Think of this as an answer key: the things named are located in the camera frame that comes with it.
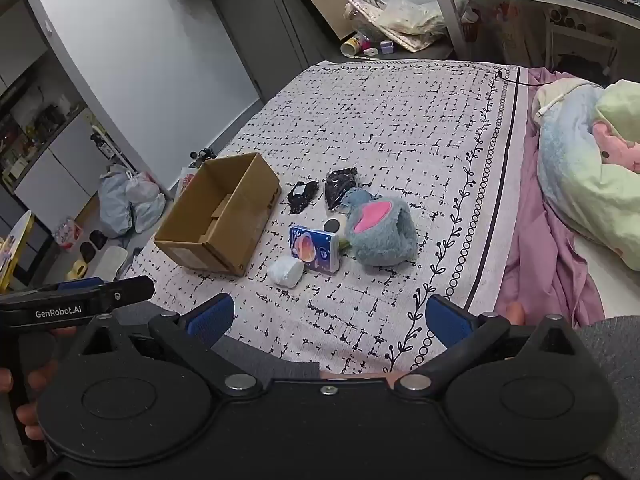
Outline person's grey clothing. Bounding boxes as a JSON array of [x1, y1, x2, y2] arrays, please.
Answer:
[[112, 304, 640, 480]]

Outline yellow picture board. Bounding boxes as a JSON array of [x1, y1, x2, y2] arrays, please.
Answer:
[[0, 210, 35, 292]]

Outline brown cardboard box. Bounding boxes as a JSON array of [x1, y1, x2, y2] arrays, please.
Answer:
[[153, 152, 281, 277]]

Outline patterned tote bag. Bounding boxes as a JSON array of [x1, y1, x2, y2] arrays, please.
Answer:
[[344, 0, 447, 54]]

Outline black felt pouch white patch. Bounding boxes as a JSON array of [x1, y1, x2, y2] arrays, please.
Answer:
[[288, 179, 320, 215]]

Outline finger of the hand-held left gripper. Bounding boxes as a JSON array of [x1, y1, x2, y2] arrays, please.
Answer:
[[30, 277, 105, 295], [99, 275, 156, 308]]

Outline pink bed sheet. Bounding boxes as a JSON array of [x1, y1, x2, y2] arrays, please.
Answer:
[[499, 67, 609, 332]]

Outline white plastic bags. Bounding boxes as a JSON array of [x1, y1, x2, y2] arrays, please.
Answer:
[[98, 164, 167, 237]]

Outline red and white snack packet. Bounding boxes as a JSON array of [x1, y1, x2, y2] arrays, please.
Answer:
[[54, 219, 84, 252]]

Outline blue and pink plush toy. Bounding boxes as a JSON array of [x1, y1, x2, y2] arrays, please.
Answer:
[[345, 195, 417, 267]]

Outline pastel fluffy blanket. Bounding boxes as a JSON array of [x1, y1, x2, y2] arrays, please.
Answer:
[[530, 77, 640, 272]]

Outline person's left hand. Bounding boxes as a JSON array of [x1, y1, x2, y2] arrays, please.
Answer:
[[0, 355, 59, 442]]

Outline white black patterned bedspread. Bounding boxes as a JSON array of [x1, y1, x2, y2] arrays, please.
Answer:
[[119, 60, 532, 377]]

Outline black slippers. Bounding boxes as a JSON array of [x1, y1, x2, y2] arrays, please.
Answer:
[[79, 229, 109, 263]]

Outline white stool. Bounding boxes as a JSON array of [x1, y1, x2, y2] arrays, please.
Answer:
[[544, 19, 620, 77]]

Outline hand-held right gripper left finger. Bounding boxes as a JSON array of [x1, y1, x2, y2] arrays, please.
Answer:
[[75, 293, 264, 397]]

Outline cream respirator mask green straps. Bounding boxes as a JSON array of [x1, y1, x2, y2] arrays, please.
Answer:
[[320, 215, 353, 256]]

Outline white tissue bundle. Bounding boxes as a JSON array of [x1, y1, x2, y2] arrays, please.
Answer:
[[266, 255, 304, 289]]

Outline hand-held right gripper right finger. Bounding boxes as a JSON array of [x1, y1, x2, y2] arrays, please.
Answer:
[[392, 294, 583, 397]]

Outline blue tissue pack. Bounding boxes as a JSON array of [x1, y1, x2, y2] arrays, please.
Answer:
[[288, 224, 341, 275]]

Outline grey cabinet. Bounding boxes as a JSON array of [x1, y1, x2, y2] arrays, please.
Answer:
[[0, 0, 103, 266]]

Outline black item in clear bag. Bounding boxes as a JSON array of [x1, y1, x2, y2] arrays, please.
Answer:
[[323, 167, 360, 211]]

